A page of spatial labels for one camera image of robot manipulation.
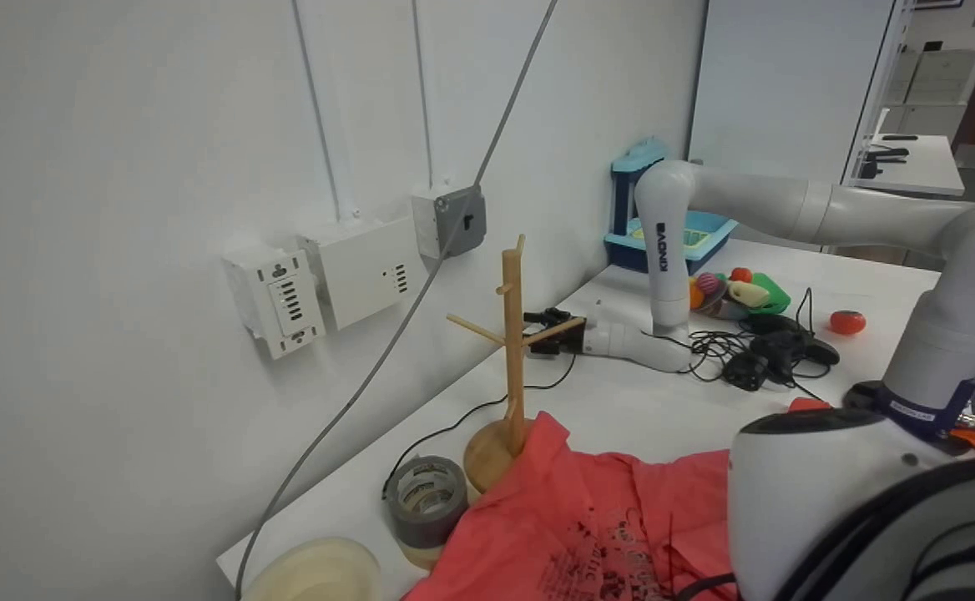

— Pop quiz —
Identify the coral printed t-shirt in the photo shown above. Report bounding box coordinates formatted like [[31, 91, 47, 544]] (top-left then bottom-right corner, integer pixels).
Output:
[[400, 410, 743, 601]]

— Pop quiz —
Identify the wooden mug tree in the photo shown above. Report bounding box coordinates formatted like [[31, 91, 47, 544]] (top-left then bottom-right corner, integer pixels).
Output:
[[444, 229, 590, 497]]

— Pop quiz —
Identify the small black electronic box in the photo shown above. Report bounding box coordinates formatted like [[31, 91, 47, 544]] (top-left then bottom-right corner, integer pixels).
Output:
[[526, 306, 596, 360]]

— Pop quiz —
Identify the grey junction box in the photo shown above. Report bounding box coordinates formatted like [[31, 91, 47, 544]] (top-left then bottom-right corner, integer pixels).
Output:
[[409, 180, 487, 262]]

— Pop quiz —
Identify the white tube-shaped device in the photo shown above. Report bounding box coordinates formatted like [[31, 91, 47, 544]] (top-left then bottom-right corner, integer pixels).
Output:
[[588, 155, 703, 376]]

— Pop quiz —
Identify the blue white box device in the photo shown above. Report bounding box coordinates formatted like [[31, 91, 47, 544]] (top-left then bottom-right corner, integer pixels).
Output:
[[600, 132, 739, 278]]

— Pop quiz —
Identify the red purple toy fruit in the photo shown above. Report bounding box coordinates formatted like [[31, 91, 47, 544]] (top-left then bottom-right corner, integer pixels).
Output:
[[687, 266, 730, 316]]

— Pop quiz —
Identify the green toy vegetable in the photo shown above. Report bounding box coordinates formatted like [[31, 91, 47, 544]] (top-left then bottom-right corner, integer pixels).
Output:
[[734, 271, 794, 319]]

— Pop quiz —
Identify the black VR hand controller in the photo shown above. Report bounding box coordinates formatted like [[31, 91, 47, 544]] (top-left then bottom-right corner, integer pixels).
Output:
[[717, 315, 844, 395]]

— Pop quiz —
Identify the cream bowl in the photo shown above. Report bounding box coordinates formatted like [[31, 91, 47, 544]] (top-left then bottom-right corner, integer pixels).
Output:
[[244, 535, 384, 601]]

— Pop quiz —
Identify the small red round toy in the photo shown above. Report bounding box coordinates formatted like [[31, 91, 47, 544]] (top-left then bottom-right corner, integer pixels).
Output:
[[829, 306, 868, 340]]

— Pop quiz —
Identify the white background table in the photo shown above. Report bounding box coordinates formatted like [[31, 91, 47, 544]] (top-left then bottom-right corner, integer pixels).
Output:
[[842, 130, 969, 199]]

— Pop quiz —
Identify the black table cable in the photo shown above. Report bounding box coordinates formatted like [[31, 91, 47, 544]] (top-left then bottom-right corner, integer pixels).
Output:
[[381, 349, 580, 497]]

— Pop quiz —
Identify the plain white wall box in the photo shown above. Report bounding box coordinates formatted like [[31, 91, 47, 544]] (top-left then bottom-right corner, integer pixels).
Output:
[[296, 214, 424, 335]]

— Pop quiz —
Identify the white wall box with print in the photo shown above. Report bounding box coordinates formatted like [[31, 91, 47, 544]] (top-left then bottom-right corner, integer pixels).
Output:
[[222, 237, 332, 362]]

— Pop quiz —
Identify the grey wall cable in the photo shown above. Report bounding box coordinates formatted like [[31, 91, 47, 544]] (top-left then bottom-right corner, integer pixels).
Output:
[[231, 0, 566, 601]]

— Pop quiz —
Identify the white wall conduit pipe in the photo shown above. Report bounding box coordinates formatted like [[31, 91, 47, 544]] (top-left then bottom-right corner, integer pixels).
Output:
[[286, 0, 348, 226], [409, 0, 438, 194]]

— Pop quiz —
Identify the tangled black controller cable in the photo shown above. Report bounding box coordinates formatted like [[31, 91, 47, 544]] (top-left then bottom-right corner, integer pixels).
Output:
[[669, 285, 836, 395]]

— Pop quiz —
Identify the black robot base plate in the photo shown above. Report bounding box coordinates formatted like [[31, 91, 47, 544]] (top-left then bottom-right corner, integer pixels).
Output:
[[842, 376, 975, 454]]

